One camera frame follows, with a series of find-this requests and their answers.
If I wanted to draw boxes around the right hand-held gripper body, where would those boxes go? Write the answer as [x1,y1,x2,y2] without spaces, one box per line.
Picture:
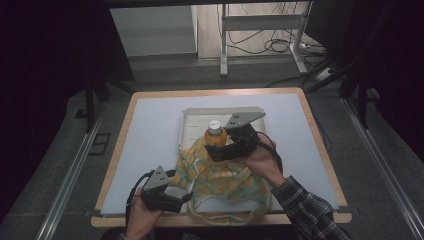
[216,111,267,163]

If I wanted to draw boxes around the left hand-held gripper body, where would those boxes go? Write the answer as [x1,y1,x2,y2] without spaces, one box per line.
[139,165,184,214]

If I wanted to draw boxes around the orange juice bottle white cap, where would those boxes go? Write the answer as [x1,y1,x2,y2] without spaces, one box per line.
[203,119,230,152]

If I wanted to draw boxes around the orange-patterned green cloth bag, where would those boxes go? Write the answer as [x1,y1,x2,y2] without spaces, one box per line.
[169,136,275,225]

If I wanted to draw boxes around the white plastic tray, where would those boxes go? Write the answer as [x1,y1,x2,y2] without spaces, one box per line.
[177,106,270,152]

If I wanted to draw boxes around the person's right hand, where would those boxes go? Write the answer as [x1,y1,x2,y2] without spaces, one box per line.
[233,134,286,190]

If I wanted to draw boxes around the person's left hand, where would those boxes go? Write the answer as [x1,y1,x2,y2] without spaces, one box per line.
[125,194,165,240]

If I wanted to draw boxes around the white table mat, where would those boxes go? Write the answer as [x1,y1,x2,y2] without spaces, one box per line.
[99,93,340,217]

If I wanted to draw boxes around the wooden table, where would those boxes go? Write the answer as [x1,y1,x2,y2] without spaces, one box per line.
[90,87,353,228]

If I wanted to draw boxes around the white power strip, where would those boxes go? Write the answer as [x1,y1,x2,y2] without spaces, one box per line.
[314,67,335,83]

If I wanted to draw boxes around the black metal stand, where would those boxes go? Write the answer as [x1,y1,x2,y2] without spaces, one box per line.
[306,58,383,130]
[75,74,136,134]

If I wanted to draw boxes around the white cabinet panel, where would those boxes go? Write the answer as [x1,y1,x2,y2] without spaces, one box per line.
[109,4,198,58]

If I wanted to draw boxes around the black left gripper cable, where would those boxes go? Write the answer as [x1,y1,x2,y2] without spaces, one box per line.
[125,170,155,228]

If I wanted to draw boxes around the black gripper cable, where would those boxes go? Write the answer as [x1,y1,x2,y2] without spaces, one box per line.
[125,170,155,228]
[255,131,285,175]

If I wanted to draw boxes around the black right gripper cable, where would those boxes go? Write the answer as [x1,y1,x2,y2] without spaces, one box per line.
[255,131,285,175]

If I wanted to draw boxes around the aluminium floor rail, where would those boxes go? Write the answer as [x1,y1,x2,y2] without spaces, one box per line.
[35,102,108,240]
[342,97,424,240]

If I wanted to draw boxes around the black floor cables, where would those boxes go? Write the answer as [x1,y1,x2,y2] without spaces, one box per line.
[216,3,329,88]

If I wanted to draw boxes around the white metal desk frame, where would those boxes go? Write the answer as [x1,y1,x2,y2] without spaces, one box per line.
[219,1,313,78]

